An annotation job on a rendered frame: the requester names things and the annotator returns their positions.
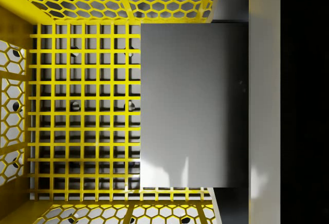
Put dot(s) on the yellow basket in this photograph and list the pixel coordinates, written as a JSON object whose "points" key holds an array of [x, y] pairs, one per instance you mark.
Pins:
{"points": [[15, 23]]}

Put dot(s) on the grey cube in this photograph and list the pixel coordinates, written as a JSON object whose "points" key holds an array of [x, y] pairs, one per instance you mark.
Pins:
{"points": [[192, 105]]}

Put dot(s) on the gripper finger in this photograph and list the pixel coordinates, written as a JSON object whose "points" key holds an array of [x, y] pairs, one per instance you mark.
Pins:
{"points": [[234, 0], [234, 206]]}

